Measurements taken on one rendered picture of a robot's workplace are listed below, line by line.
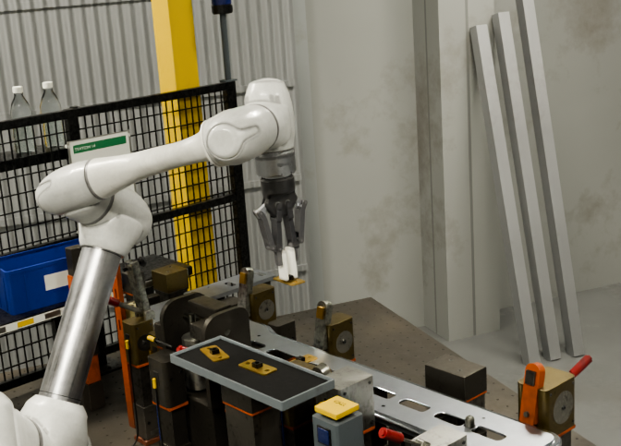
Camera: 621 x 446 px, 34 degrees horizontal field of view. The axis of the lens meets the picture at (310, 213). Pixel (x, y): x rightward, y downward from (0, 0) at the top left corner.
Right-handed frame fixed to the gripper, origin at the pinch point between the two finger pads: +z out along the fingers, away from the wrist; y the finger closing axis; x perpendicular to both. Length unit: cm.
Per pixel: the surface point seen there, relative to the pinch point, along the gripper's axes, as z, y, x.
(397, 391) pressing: 31.4, 15.9, -15.6
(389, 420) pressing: 31.6, 5.2, -26.2
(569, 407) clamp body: 34, 39, -45
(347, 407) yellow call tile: 16.2, -16.1, -43.3
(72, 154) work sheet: -17, -6, 111
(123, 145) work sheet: -16, 12, 114
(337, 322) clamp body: 25.3, 24.1, 19.0
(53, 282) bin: 16, -25, 91
